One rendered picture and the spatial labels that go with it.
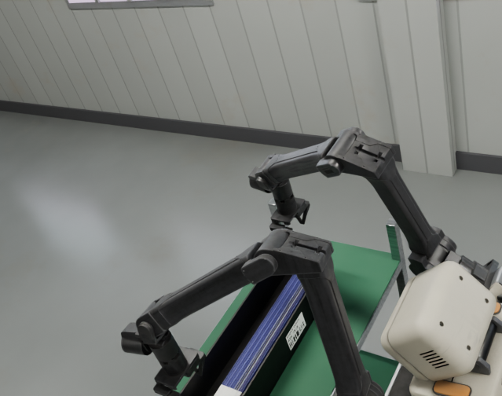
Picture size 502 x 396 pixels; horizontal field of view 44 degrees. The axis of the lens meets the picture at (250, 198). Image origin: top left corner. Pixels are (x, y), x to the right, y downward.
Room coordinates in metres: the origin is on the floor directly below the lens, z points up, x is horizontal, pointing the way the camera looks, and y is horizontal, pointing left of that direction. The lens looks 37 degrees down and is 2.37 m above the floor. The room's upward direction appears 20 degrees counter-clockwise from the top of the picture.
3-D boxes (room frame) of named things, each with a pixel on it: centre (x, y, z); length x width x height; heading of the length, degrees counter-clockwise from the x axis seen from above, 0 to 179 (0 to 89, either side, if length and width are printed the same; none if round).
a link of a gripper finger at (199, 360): (1.00, 0.28, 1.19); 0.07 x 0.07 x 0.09; 47
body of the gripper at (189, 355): (0.98, 0.30, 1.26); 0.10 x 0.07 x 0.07; 137
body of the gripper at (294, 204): (1.39, -0.09, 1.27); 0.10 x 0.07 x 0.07; 136
